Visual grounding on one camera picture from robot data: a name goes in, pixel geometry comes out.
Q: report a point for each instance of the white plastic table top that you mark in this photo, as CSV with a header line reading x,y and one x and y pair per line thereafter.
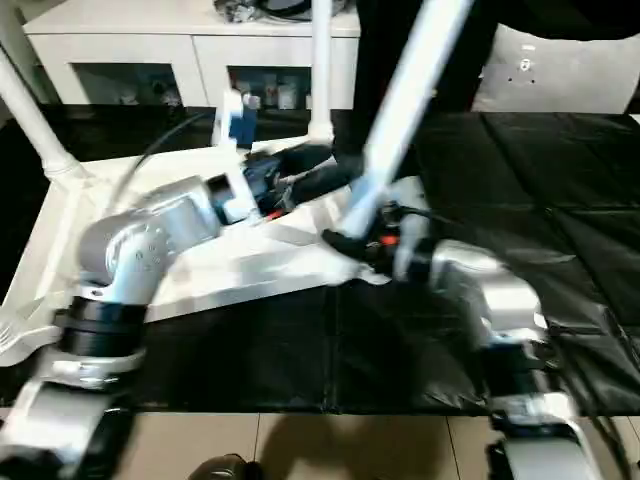
x,y
230,270

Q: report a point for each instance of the black table mat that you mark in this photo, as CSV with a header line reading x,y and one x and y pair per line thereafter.
x,y
540,230

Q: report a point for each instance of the black robot foot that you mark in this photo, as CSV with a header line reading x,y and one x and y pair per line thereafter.
x,y
220,468

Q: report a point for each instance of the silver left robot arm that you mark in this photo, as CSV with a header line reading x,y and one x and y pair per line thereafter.
x,y
120,270

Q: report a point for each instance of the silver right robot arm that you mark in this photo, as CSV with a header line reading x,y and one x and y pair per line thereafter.
x,y
500,320

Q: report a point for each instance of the grey carry case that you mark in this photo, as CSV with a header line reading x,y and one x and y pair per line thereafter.
x,y
280,8

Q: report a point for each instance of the white glass-door cabinet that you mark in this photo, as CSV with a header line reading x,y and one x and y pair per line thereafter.
x,y
150,50

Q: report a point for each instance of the black tall cabinet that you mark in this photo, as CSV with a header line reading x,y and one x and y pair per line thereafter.
x,y
380,40

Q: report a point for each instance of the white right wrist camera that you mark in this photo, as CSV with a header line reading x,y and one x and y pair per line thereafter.
x,y
410,195

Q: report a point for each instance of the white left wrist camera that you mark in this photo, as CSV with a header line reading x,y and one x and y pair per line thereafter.
x,y
236,118

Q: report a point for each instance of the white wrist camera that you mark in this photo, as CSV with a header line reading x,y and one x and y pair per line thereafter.
x,y
236,118
410,195

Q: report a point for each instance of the light grey cushion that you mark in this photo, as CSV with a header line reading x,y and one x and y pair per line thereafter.
x,y
570,70

